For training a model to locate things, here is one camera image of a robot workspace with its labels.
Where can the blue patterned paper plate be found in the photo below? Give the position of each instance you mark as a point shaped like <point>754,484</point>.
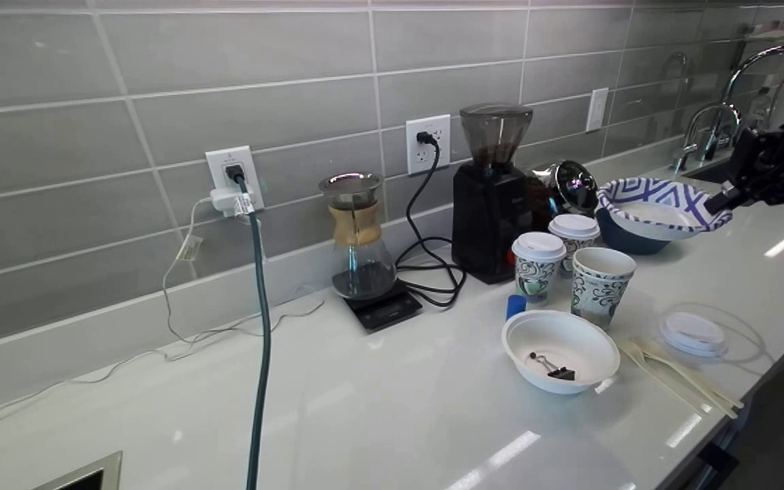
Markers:
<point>657,207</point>

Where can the white plastic cup lid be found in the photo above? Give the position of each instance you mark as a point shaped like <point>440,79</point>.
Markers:
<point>693,333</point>

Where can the patterned paper cup with lid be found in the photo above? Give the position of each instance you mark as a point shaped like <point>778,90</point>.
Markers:
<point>536,269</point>
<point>577,231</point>

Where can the open patterned paper cup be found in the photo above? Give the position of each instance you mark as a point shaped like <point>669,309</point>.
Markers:
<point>596,289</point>

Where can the glass pour-over coffee maker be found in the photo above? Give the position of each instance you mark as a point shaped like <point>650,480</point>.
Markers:
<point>359,235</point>

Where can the sink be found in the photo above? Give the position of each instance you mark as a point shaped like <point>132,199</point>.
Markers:
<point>708,171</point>

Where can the small chrome tap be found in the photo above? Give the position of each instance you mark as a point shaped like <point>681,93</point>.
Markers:
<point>708,112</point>

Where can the tall chrome tap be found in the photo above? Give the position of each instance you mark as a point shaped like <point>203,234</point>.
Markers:
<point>766,58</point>

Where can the dark blue bowl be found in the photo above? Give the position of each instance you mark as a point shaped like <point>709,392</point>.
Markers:
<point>627,241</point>

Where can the clear plastic lid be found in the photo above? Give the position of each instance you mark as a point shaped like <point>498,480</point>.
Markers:
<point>749,333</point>

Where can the beige plastic fork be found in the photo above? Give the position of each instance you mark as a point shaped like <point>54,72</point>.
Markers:
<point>664,381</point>

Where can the black coffee grinder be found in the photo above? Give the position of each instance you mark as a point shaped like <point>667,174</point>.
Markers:
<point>491,204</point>

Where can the small blue object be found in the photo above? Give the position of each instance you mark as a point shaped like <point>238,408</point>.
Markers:
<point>514,306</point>

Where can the black binder clip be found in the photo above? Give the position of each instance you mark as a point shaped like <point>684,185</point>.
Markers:
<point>559,371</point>

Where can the black kitchen scale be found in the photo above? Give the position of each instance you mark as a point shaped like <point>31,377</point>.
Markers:
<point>385,309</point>

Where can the white plug adapter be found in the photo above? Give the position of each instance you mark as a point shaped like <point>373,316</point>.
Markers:
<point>225,199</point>

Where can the metal counter inset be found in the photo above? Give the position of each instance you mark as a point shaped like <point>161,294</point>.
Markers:
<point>103,469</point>

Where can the white wall switch plate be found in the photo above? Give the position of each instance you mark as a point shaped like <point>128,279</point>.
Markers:
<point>597,109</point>

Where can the white wall socket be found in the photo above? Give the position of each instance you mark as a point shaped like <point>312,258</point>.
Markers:
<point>237,158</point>
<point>433,153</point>

